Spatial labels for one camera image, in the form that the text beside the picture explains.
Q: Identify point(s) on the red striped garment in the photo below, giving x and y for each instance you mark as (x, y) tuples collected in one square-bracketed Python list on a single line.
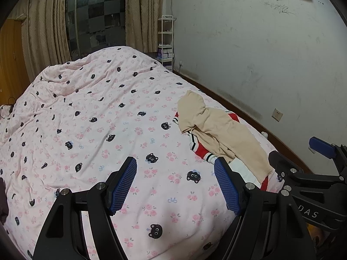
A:
[(202, 151)]

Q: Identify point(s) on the white shelf rack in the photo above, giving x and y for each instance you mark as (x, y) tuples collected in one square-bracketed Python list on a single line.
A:
[(166, 17)]

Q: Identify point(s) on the white wall socket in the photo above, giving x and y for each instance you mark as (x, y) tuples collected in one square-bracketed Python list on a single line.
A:
[(277, 114)]

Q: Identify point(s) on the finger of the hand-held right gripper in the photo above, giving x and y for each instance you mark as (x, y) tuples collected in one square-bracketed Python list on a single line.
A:
[(279, 161), (322, 146)]

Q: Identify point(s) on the wooden wardrobe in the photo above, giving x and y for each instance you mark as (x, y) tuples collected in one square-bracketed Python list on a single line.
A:
[(10, 59)]

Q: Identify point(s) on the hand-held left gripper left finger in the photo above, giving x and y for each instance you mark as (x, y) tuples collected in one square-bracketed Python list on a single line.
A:
[(123, 188)]

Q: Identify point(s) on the beige knit sweater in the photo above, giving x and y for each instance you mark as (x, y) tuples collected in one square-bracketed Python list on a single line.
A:
[(217, 124)]

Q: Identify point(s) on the dark purple folded garment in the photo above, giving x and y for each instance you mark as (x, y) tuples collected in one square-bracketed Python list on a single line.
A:
[(3, 200)]

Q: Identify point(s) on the pink cat print duvet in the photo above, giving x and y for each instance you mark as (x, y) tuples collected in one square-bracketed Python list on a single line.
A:
[(108, 113)]

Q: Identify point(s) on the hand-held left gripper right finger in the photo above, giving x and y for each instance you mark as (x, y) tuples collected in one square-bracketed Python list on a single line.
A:
[(227, 191)]

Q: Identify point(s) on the beige curtain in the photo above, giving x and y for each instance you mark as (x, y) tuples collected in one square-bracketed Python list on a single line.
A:
[(46, 32), (143, 13)]

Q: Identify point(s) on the wall outlet with plug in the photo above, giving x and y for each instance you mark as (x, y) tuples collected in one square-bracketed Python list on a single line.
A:
[(180, 64)]

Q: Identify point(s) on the dark window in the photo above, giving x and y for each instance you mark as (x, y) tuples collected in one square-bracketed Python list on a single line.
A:
[(95, 19)]

